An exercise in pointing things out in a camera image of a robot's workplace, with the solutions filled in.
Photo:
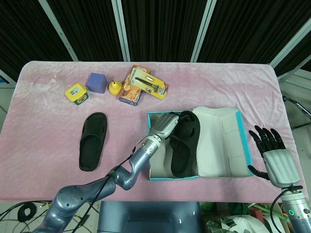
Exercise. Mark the blue and orange snack box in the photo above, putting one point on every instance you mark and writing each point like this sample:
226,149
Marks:
130,95

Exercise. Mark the black pleated curtain panel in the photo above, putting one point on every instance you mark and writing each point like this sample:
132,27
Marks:
87,29
247,29
24,29
162,29

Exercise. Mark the green tub with yellow lid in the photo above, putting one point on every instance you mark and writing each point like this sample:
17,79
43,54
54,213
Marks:
75,91

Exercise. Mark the black slipper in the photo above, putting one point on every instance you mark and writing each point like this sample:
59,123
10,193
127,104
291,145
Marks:
182,157
97,121

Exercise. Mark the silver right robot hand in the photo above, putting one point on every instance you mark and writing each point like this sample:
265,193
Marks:
279,165

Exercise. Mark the yellow pear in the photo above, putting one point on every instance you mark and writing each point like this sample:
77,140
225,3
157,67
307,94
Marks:
114,88

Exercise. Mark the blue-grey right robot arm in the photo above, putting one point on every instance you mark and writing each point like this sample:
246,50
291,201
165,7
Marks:
294,206

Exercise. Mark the purple foam cube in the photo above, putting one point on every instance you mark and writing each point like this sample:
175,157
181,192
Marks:
97,82

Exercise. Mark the white partition frame post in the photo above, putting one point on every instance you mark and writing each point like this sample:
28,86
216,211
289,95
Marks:
121,29
58,29
201,29
289,46

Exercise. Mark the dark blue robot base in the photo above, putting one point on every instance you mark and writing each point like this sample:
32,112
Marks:
145,218

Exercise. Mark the teal cardboard shoe box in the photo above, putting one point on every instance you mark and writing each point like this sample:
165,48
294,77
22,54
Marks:
218,145

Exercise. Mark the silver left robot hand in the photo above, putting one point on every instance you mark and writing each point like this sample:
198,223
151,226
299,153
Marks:
165,125

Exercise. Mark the razor in yellow blister pack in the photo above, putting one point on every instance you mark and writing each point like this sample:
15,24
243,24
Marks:
150,83

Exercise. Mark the chrome tube frame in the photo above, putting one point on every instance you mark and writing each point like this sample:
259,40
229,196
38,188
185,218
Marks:
297,104

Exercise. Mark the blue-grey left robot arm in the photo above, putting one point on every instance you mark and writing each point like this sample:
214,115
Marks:
136,165

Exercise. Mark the pink plush table cloth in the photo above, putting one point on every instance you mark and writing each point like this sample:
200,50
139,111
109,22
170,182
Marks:
48,145

